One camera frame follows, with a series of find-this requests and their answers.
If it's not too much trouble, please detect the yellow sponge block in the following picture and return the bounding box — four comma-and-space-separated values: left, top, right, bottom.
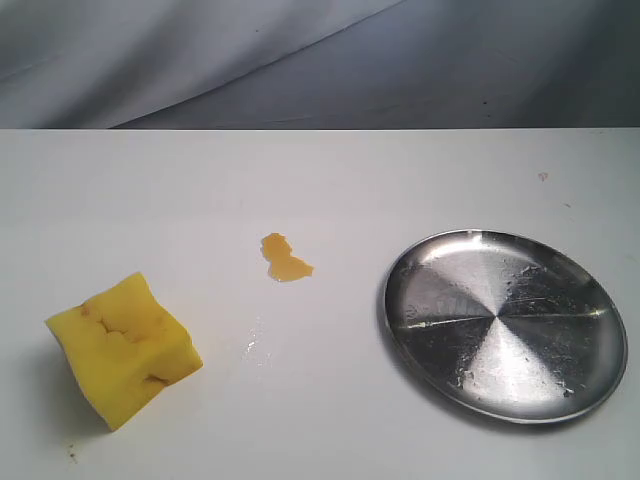
46, 272, 203, 431

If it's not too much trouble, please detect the orange liquid spill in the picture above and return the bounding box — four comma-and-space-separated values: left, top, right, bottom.
261, 233, 314, 282

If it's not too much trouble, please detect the round stainless steel plate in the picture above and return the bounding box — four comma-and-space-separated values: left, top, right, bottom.
379, 229, 628, 425

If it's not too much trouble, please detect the grey backdrop cloth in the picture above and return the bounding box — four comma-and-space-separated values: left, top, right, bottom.
1, 1, 639, 129

